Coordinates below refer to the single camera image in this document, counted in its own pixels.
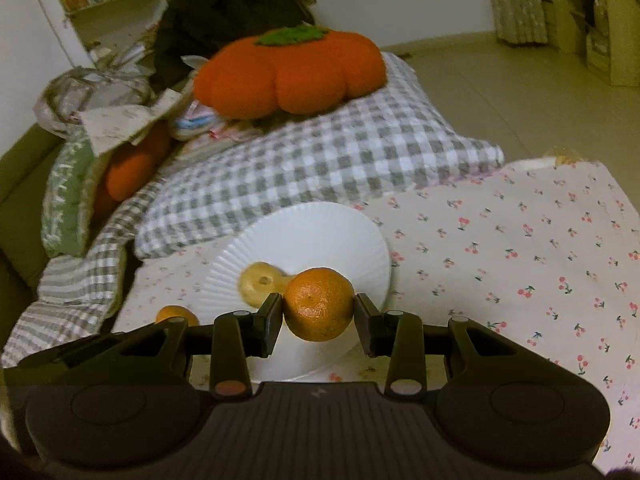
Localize green sofa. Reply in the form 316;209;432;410
0;125;61;311

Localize grey checked pillow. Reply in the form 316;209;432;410
134;52;505;261

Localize small orange tangerine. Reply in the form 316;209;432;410
155;305;199;328

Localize clear plastic bag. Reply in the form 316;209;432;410
170;100;226;141

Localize yellow passion fruit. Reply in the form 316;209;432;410
239;261;290;308

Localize small orange persimmon cushion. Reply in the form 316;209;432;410
95;122;173;211

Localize grey checked blanket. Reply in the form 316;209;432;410
0;195;151;368

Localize beige patterned curtain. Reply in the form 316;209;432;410
482;0;548;46

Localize green patterned cushion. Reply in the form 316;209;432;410
41;125;108;258

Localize orange carrot plush pillow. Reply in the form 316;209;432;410
192;24;387;116

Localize white ribbed plate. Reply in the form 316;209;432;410
192;201;392;381

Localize plaid cloth bundle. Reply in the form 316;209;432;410
34;67;151;136

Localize large orange tangerine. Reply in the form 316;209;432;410
284;269;356;342

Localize cherry print tablecloth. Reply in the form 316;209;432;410
112;160;640;471

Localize black garment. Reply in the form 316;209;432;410
154;0;316;91

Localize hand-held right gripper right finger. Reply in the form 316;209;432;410
355;294;581;400

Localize beige floral cloth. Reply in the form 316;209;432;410
80;92;186;156

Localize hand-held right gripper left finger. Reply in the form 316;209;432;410
65;292;285;402

